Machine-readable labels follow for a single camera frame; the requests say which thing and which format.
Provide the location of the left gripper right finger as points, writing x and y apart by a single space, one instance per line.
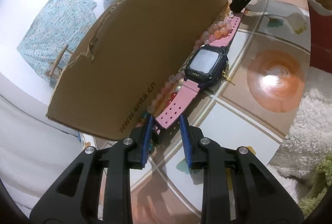
237 187

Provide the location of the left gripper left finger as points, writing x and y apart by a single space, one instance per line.
95 187

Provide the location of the small gold chain pendant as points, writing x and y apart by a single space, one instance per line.
225 74

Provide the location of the pink strap smart watch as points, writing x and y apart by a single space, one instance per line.
202 70

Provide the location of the wooden chair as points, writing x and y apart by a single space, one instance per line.
54 71

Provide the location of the brown cardboard box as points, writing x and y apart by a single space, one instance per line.
124 60

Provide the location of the blue floral hanging cloth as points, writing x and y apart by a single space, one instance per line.
60 22

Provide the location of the patterned tile table cover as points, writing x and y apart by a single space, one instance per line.
268 62

